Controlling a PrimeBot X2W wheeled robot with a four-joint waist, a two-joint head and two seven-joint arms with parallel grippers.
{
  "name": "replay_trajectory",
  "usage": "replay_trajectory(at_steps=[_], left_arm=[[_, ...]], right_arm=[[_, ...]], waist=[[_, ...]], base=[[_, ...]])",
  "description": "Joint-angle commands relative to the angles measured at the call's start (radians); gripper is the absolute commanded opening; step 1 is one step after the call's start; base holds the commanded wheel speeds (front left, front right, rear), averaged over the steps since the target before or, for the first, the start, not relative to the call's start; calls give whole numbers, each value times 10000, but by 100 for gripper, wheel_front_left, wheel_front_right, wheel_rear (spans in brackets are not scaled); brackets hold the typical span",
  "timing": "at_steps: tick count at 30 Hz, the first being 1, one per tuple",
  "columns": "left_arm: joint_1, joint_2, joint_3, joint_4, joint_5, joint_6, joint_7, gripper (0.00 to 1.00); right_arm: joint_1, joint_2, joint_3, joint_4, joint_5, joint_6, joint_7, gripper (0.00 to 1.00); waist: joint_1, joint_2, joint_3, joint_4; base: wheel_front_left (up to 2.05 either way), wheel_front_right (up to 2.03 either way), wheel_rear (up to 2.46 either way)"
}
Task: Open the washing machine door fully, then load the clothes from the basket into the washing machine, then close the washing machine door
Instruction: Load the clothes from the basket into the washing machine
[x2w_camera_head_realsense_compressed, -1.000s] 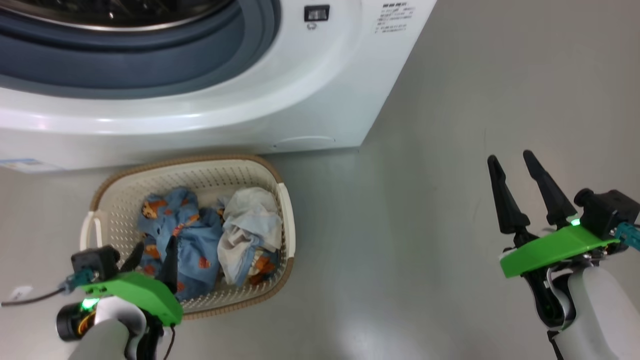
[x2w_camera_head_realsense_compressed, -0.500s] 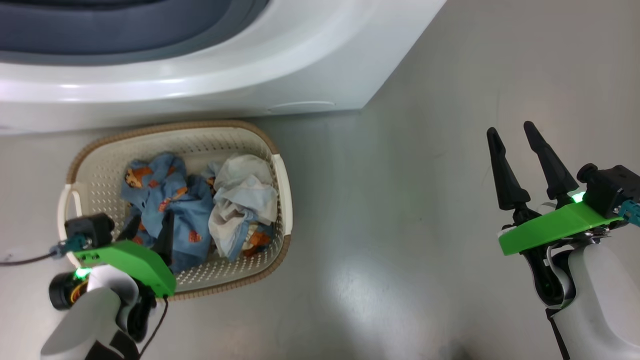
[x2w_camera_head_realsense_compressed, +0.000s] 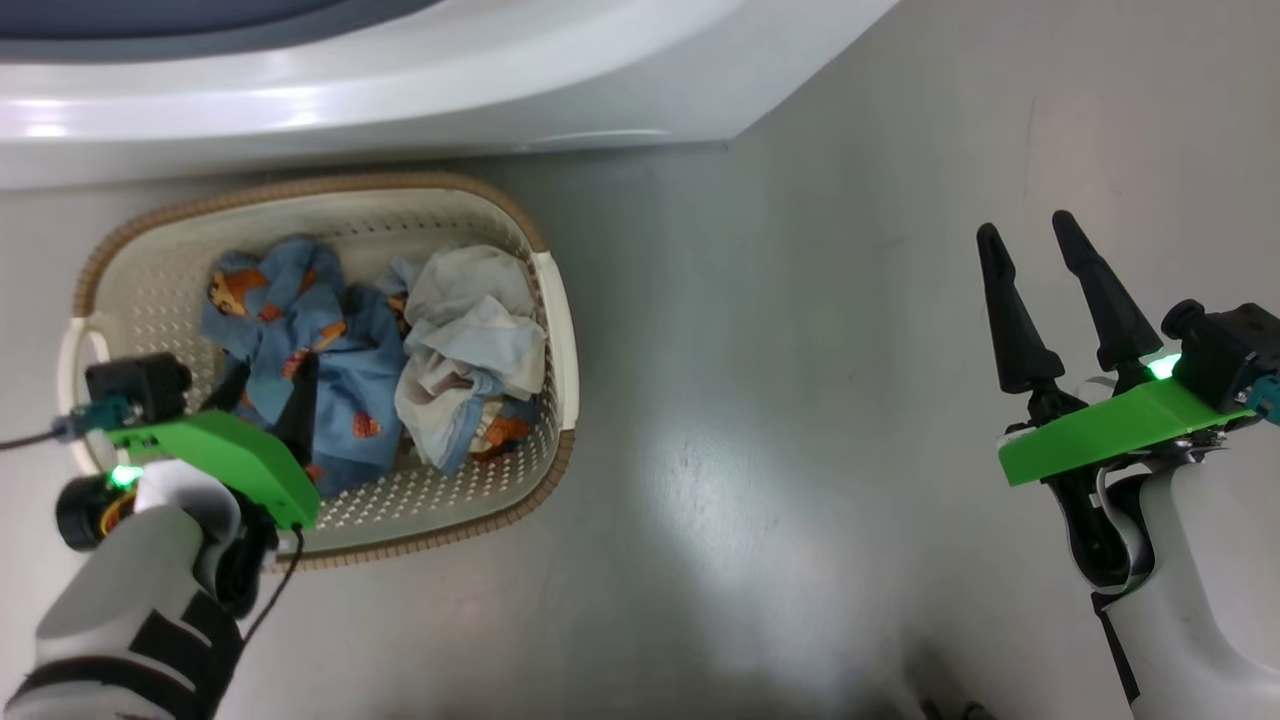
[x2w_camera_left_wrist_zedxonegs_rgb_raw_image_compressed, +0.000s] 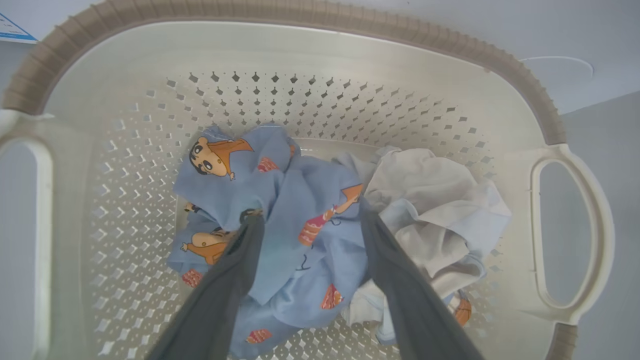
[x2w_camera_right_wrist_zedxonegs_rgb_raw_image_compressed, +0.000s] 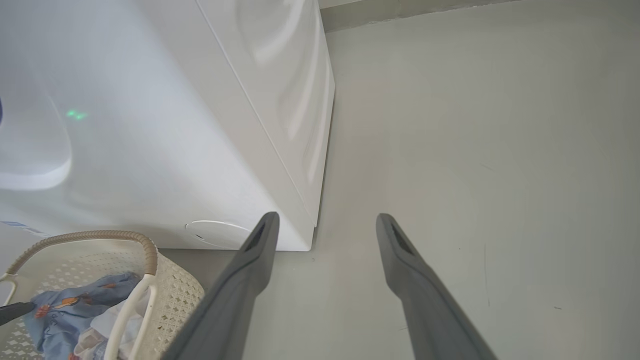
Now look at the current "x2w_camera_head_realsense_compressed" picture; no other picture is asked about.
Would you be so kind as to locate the white front-load washing machine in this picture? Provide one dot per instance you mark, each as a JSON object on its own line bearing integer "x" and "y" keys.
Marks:
{"x": 400, "y": 100}

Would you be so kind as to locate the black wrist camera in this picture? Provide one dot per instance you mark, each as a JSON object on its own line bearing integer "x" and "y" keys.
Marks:
{"x": 1230, "y": 350}
{"x": 135, "y": 385}

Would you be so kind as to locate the cream plastic laundry basket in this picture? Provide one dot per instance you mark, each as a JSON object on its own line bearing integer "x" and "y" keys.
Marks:
{"x": 150, "y": 280}

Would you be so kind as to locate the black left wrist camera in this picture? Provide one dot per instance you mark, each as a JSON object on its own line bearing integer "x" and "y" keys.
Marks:
{"x": 135, "y": 385}

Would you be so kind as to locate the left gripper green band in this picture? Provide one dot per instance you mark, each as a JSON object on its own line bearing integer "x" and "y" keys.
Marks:
{"x": 230, "y": 450}

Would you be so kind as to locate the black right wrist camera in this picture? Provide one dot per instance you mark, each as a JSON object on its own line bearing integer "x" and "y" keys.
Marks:
{"x": 1230, "y": 350}

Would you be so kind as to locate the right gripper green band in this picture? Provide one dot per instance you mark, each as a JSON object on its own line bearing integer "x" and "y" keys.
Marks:
{"x": 1100, "y": 430}

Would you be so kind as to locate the blue printed garment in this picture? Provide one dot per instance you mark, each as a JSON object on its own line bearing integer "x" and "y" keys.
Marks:
{"x": 290, "y": 300}

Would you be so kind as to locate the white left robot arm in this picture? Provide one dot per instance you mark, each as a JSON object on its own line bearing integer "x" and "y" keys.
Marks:
{"x": 120, "y": 620}

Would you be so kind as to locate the white and blue garment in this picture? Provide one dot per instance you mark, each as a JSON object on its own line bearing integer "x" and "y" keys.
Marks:
{"x": 470, "y": 340}

